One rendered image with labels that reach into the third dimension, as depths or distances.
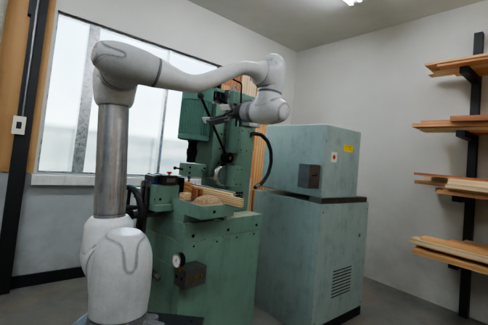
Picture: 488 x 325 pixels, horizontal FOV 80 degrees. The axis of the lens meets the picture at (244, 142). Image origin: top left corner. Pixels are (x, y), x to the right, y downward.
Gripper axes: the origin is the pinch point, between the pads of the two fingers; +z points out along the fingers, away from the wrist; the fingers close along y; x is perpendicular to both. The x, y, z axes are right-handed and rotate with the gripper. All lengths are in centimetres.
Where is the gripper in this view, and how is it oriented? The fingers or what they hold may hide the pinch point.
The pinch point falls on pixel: (213, 113)
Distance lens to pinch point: 142.8
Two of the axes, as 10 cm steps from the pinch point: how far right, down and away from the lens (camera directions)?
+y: 5.8, -5.3, 6.2
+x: -3.3, -8.5, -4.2
